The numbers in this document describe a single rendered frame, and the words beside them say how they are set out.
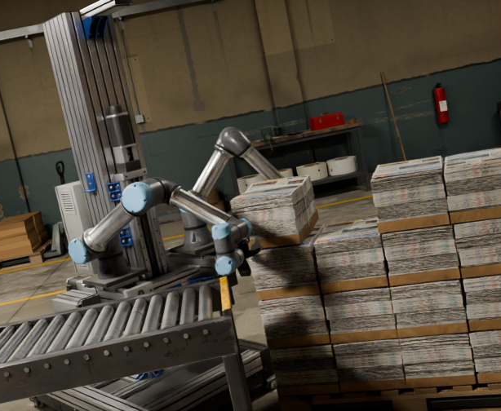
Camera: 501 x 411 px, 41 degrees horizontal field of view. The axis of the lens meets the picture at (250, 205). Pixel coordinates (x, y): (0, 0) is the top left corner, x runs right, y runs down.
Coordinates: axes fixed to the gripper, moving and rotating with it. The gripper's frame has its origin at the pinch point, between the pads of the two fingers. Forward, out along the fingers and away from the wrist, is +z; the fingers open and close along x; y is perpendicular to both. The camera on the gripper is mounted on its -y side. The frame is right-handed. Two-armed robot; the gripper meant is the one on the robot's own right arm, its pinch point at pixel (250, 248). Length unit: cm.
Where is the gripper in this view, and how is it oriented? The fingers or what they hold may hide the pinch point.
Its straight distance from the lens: 292.7
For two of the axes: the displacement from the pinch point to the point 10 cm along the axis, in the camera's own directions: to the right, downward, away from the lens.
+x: -9.4, 1.4, 3.0
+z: 2.7, -2.0, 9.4
